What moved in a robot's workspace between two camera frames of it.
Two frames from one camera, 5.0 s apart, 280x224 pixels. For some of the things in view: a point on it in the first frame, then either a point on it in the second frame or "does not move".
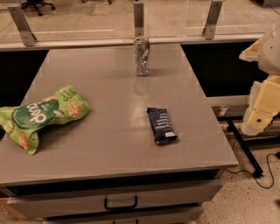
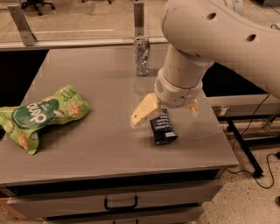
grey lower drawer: (192, 215) does not move
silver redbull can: (142, 50) does not move
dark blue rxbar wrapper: (161, 125) does not move
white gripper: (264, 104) → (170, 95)
